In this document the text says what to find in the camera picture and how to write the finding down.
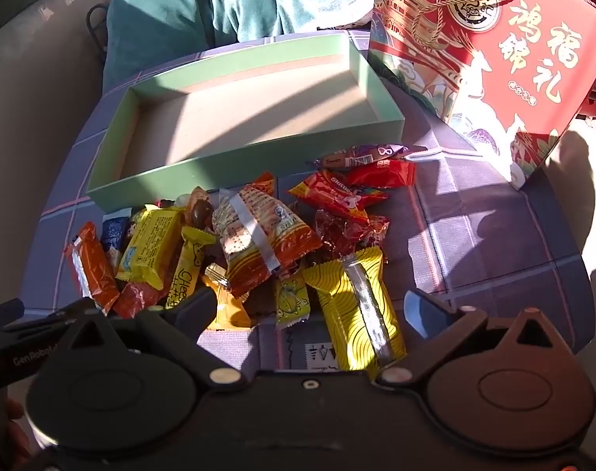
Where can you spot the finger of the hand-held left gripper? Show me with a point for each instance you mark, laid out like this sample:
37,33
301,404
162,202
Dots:
3,311
52,319

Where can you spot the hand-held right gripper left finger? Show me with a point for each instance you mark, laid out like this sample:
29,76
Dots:
200,306

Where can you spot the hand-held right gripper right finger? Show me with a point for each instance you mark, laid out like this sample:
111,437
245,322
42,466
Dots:
420,311

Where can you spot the long yellow stick packet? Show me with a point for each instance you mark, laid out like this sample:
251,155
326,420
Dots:
185,274

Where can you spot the red snack packet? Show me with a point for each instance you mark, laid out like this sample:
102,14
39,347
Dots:
138,299

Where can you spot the yellow wavy-line packet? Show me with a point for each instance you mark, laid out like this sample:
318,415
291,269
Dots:
347,314

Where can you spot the yellow cake packet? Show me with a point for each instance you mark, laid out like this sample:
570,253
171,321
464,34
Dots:
148,248

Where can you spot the orange striped cracker packet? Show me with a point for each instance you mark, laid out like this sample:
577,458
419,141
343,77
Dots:
258,245

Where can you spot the small yellow lemon packet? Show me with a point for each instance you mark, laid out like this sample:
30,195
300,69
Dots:
290,301

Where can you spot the blue white snack packet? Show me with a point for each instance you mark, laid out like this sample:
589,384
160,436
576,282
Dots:
114,235

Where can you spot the small red packet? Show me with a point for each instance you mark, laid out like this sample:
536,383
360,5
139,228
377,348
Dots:
381,174

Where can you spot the purple candy stick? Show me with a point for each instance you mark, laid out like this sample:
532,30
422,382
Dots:
362,156

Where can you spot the green cardboard box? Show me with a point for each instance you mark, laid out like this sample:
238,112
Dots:
229,117

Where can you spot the person's left hand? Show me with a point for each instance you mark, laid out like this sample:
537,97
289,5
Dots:
16,427

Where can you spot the flat orange packet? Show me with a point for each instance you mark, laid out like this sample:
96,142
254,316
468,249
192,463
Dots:
229,311

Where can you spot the small gold candy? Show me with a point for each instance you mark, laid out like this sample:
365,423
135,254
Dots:
217,274

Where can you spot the orange white round snack packet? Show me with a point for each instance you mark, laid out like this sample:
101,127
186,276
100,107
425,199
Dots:
200,213

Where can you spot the red wrapped candy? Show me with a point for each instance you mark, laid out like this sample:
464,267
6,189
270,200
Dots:
339,233
379,228

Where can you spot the purple plaid tablecloth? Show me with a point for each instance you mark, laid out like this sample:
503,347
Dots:
474,235

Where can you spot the white wrapped candy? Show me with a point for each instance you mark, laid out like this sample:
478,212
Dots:
182,200

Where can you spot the red rainbow candy packet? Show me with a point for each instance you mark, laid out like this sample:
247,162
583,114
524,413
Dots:
332,194

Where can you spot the red gift bag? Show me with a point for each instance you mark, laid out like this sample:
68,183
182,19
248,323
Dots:
523,108

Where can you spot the teal velvet cloth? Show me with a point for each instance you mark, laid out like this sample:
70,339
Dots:
180,10

